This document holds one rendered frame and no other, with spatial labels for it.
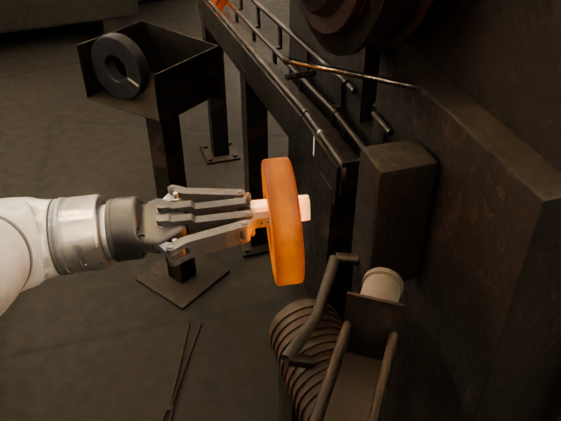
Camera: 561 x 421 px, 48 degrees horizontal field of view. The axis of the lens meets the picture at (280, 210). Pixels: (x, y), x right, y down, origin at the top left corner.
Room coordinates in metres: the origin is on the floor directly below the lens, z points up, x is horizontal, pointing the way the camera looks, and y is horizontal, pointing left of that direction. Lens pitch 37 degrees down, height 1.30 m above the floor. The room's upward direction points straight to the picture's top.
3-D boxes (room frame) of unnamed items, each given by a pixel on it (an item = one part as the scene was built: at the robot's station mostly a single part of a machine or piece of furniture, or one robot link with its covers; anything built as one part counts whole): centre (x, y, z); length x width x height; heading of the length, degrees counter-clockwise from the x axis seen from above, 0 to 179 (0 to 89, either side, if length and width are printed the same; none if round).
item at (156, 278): (1.39, 0.31, 0.36); 0.26 x 0.20 x 0.72; 52
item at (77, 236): (0.57, 0.23, 0.83); 0.09 x 0.06 x 0.09; 7
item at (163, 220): (0.57, 0.09, 0.84); 0.11 x 0.01 x 0.04; 96
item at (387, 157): (0.79, -0.18, 0.68); 0.11 x 0.08 x 0.24; 107
